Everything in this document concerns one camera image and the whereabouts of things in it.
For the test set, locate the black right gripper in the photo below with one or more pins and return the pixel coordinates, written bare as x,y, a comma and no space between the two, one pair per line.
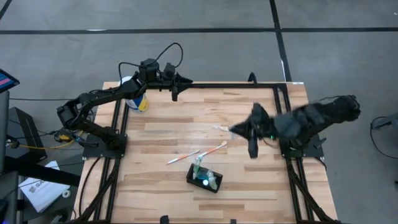
258,127

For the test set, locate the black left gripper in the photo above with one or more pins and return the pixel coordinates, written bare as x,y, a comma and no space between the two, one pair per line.
169,77

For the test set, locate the green white toothbrush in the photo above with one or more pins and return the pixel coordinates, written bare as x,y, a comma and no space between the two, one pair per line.
222,127
213,183

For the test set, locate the orange white toothbrush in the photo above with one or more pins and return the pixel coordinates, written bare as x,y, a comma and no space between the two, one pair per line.
183,157
213,150

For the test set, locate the plastic-wrapped green toothbrush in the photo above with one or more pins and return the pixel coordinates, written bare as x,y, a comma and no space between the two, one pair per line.
196,169

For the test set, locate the tall blue mouthwash bottle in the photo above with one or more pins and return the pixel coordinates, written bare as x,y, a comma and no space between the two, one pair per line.
205,182

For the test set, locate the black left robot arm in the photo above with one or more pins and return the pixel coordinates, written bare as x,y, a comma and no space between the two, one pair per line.
102,95

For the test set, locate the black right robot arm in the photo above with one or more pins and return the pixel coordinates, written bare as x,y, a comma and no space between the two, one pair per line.
317,116

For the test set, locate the white blue yellow wipes canister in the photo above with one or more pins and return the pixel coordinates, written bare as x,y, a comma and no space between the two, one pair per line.
140,104

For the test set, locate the black floor computer case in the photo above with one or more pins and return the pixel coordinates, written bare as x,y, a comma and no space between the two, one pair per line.
26,130

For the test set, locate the black floor beam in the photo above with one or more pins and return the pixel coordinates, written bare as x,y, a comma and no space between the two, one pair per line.
46,174

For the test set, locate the tablet screen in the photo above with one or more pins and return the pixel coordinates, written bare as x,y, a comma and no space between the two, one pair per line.
7,81

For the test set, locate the white paper sheet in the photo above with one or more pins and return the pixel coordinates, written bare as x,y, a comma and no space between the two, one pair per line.
43,189

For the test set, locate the grey stand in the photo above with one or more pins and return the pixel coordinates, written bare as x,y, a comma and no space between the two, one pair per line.
3,124

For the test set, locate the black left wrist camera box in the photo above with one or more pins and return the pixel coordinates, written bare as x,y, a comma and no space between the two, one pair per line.
148,70

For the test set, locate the black arched bracket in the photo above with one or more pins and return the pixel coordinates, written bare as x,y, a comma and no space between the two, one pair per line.
252,79

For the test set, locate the black table-edge mount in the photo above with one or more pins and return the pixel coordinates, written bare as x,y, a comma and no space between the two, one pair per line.
233,221
164,220

